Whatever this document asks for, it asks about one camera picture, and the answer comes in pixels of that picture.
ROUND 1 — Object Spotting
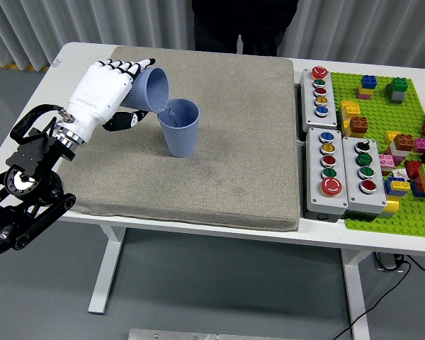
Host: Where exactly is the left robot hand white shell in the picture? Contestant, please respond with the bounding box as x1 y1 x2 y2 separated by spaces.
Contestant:
67 57 156 145

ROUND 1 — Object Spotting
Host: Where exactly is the blue ribbed cup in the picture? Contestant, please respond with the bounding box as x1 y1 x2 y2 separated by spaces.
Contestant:
122 67 171 114
157 98 200 158

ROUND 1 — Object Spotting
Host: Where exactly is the white curtain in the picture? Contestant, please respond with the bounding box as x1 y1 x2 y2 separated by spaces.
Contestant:
0 0 425 70

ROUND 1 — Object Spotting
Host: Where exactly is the yellow floor tape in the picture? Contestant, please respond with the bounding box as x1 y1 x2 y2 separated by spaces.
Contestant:
0 59 51 72

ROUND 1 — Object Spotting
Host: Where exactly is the grey-brown mat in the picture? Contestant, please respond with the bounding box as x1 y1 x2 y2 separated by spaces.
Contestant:
56 45 301 232

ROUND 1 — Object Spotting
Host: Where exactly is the person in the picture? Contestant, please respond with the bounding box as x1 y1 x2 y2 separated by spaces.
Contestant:
191 0 300 57

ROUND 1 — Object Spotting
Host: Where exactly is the white table leg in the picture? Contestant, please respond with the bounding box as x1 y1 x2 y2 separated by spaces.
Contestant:
341 249 371 340
87 226 127 315

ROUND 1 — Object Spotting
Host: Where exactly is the grey five-button control box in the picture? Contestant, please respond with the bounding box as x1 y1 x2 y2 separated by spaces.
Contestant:
305 127 349 222
299 66 338 130

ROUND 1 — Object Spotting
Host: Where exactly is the brown toy brick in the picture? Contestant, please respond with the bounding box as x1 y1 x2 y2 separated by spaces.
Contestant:
349 115 369 135
393 133 414 152

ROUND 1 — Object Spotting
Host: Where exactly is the green toy baseplate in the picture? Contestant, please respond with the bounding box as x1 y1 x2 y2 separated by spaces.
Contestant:
329 72 425 239

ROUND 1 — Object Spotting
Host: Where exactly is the white toy brick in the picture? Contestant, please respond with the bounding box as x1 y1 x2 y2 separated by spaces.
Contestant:
391 144 412 159

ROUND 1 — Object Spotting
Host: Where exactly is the yellow round toy brick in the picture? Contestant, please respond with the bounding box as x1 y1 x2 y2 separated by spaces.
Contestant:
382 200 400 217

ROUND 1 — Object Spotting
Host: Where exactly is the red toy brick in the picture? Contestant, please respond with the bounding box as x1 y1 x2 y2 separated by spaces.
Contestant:
404 160 424 180

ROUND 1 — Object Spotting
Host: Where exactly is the grey selector switch control box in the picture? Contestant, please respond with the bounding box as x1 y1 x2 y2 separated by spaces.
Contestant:
341 136 388 219

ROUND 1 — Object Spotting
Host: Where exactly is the black floor cable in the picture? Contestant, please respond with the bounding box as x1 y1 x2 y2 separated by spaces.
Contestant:
405 254 425 273
331 260 412 340

